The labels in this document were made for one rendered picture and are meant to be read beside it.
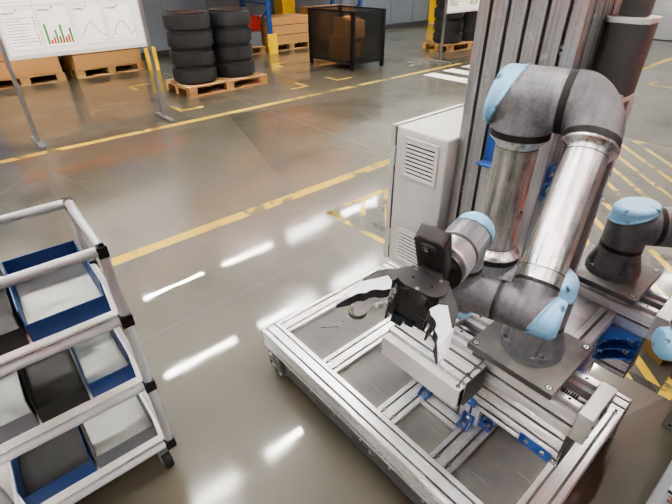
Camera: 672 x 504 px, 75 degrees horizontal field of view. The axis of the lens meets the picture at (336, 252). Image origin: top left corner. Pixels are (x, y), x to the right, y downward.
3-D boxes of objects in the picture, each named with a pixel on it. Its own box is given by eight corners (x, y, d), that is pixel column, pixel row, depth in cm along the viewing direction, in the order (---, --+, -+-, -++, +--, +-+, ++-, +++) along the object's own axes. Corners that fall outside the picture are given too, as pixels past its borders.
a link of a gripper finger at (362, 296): (333, 330, 62) (392, 318, 65) (337, 299, 58) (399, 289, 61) (326, 314, 64) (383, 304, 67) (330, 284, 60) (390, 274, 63)
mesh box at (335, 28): (351, 71, 801) (352, 11, 748) (308, 62, 882) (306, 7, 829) (384, 65, 849) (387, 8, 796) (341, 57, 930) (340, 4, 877)
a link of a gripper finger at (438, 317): (451, 387, 56) (436, 332, 63) (464, 357, 52) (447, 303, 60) (427, 386, 56) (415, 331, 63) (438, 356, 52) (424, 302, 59)
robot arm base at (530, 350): (487, 342, 111) (494, 313, 106) (518, 316, 119) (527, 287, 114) (544, 377, 102) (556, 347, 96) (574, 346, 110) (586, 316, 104)
